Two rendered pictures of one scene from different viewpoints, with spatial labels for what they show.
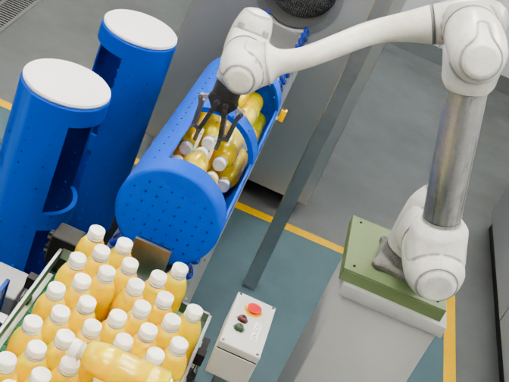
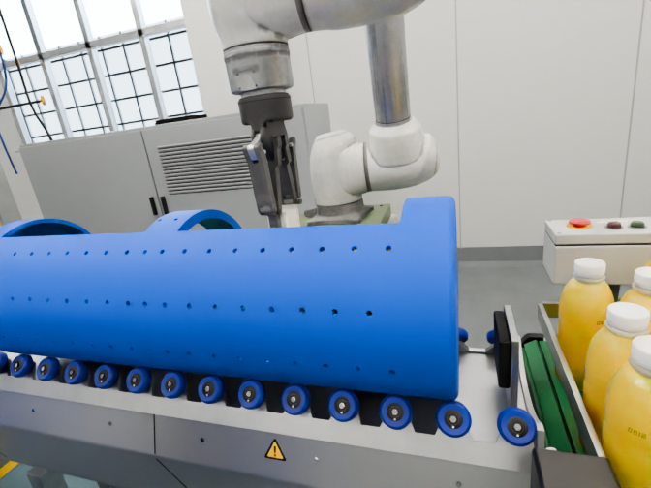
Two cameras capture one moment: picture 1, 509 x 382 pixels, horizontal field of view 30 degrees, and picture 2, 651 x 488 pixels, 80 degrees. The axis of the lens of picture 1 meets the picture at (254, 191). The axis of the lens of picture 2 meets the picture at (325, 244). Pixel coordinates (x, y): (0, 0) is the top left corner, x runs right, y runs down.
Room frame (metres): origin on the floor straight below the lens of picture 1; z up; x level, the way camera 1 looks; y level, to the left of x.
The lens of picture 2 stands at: (2.03, 0.71, 1.36)
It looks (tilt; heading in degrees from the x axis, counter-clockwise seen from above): 18 degrees down; 290
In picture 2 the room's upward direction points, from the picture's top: 8 degrees counter-clockwise
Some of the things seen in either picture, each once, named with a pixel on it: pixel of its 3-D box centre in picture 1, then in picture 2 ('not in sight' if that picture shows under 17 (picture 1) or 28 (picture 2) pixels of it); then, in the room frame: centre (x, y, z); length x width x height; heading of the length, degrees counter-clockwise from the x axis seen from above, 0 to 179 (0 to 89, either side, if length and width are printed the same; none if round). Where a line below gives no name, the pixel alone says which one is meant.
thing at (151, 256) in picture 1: (147, 261); (505, 358); (1.97, 0.18, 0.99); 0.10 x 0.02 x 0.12; 90
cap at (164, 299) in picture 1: (164, 299); not in sight; (1.72, 0.08, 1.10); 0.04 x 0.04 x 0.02
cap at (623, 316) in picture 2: (124, 245); (627, 318); (1.85, 0.23, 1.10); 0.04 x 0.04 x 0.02
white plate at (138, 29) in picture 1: (141, 29); not in sight; (3.19, 0.62, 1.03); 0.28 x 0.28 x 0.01
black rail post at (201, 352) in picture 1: (196, 363); not in sight; (1.75, -0.04, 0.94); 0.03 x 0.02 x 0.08; 0
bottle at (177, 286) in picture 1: (167, 300); (584, 327); (1.85, 0.09, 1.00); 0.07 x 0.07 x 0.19
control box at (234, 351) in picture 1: (241, 338); (607, 249); (1.77, -0.11, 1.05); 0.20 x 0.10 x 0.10; 0
